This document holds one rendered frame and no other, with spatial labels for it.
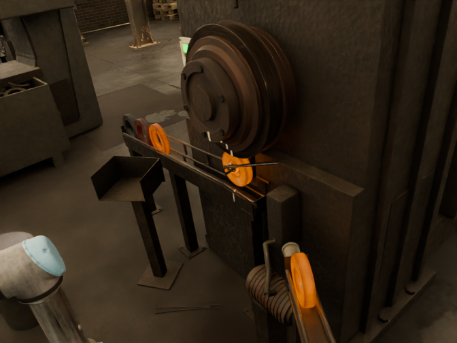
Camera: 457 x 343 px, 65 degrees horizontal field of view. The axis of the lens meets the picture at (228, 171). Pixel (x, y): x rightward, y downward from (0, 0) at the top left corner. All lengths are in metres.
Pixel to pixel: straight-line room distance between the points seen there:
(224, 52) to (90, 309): 1.54
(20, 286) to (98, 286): 1.27
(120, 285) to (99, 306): 0.16
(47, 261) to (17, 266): 0.06
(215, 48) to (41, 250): 0.75
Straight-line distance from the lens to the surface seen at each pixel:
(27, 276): 1.01
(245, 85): 1.12
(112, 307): 2.13
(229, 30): 1.16
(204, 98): 1.20
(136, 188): 1.82
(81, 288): 2.31
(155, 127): 1.98
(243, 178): 1.38
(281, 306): 1.30
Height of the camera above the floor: 1.54
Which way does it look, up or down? 31 degrees down
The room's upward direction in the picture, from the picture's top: 7 degrees counter-clockwise
